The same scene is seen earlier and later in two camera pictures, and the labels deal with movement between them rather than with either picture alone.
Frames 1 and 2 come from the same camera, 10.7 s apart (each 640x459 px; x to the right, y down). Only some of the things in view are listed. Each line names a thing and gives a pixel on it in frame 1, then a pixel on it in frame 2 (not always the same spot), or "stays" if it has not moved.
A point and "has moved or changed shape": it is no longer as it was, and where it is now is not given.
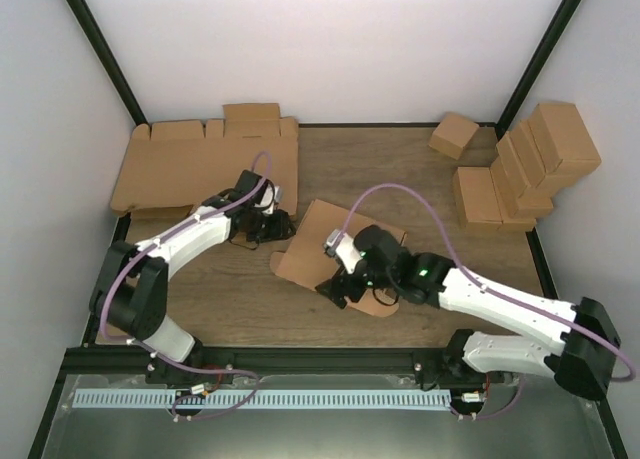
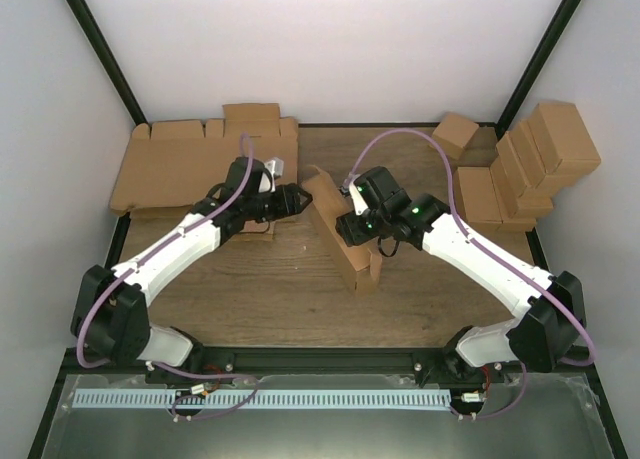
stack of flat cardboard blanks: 180,164 stays
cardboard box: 306,261 has moved or changed shape
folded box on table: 477,198 stays
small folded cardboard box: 452,133 stays
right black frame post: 563,15 stays
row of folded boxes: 524,189 stays
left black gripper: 279,230 to 289,204
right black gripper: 337,294 to 350,231
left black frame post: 100,49 stays
